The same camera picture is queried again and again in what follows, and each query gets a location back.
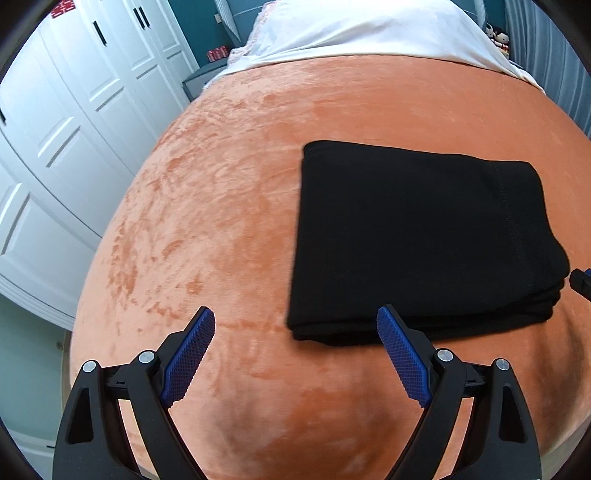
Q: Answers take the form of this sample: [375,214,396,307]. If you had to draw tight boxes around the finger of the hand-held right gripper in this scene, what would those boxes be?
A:
[570,267,591,302]

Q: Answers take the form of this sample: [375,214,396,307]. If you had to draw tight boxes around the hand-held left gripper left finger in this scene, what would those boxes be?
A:
[53,305,216,480]

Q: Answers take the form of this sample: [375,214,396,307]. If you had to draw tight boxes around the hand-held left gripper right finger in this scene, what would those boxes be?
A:
[377,304,541,480]

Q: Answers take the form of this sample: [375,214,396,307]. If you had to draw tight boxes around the black pants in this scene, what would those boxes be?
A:
[286,140,571,346]

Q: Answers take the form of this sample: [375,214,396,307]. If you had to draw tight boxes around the orange plush blanket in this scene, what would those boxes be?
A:
[69,51,591,480]

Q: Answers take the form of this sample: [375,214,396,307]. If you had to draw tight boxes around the grey blue curtain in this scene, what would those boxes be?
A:
[503,0,591,139]

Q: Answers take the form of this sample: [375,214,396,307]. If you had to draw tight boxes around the grey nightstand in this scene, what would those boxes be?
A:
[181,62,232,100]

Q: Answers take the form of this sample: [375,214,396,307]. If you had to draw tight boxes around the white wardrobe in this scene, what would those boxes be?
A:
[0,0,204,330]

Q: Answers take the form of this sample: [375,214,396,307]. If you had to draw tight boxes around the white pillow cover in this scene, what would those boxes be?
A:
[205,0,546,93]

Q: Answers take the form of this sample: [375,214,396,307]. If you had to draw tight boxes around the pink lace pillow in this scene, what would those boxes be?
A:
[229,0,278,65]

